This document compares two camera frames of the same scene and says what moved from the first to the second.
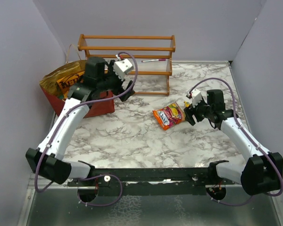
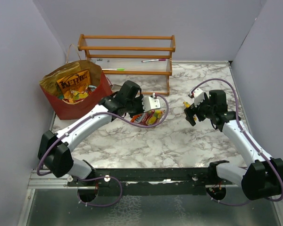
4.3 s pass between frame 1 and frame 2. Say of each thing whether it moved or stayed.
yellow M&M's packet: stayed
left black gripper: moved
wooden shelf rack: stayed
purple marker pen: stayed
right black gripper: stayed
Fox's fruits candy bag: moved
